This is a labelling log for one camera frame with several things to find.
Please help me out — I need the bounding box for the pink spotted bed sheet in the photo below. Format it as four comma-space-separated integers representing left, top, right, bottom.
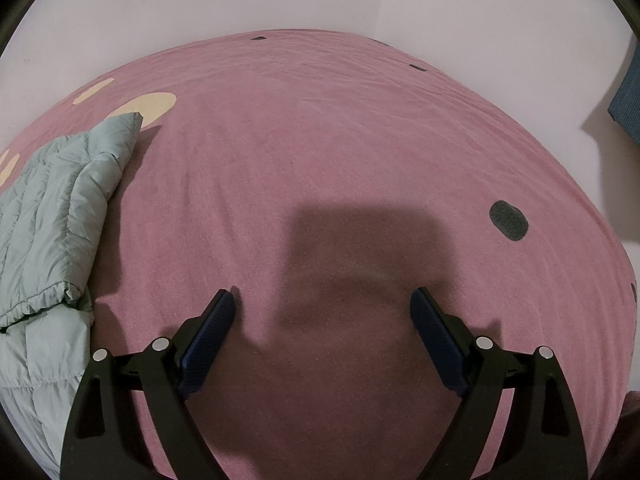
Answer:
0, 30, 640, 480

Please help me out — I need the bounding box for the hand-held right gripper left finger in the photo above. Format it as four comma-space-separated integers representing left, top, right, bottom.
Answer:
60, 287, 238, 480

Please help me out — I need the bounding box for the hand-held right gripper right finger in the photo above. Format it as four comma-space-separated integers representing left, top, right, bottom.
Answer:
409, 287, 589, 480

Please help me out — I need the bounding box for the light green puffer jacket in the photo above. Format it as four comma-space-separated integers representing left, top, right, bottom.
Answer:
0, 111, 144, 480

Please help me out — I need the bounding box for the blue textured cloth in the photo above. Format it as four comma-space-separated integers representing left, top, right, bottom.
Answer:
607, 59, 640, 147

